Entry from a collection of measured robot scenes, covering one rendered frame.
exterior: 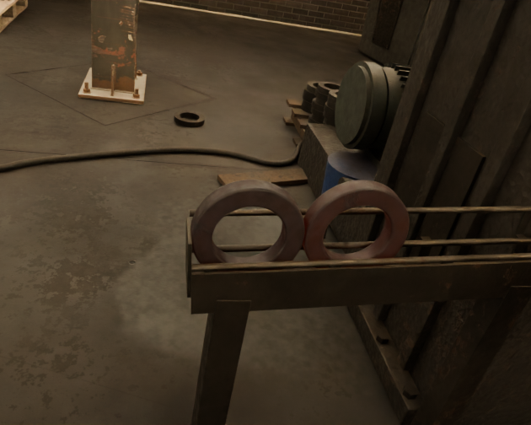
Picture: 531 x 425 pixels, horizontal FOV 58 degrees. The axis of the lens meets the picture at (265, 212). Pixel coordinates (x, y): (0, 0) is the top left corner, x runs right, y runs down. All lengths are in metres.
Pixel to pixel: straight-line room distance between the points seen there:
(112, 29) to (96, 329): 2.10
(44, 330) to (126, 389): 0.32
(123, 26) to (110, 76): 0.32
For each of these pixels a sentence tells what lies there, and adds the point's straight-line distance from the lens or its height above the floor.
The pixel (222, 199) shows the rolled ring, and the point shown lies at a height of 0.74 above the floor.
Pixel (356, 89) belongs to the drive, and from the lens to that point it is 2.16.
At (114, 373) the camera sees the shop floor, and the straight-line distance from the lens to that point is 1.44.
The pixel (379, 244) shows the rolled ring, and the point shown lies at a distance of 0.87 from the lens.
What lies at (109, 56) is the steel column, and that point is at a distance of 3.26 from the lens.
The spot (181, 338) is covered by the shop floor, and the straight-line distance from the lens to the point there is 1.52.
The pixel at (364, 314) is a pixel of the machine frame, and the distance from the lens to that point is 1.65.
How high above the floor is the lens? 1.10
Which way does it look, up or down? 31 degrees down
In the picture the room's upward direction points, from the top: 12 degrees clockwise
